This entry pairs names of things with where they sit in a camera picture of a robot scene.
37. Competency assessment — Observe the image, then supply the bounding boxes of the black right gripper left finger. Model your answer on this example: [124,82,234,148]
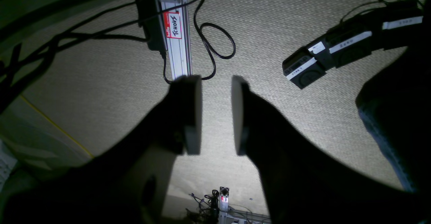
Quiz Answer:
[101,75,203,197]

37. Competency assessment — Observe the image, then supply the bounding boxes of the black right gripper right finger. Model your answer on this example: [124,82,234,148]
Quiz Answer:
[231,75,337,191]

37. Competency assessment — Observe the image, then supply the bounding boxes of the black power adapter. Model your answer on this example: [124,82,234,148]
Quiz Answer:
[134,0,166,52]

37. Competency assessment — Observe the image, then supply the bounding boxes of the black looped cable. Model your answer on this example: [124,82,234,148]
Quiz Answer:
[193,0,236,80]

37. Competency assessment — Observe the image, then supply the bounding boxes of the aluminium frame rail with label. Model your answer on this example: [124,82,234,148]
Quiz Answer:
[159,0,192,80]

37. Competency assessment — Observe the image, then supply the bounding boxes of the black labelled motor chain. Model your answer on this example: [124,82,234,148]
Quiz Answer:
[282,0,424,89]

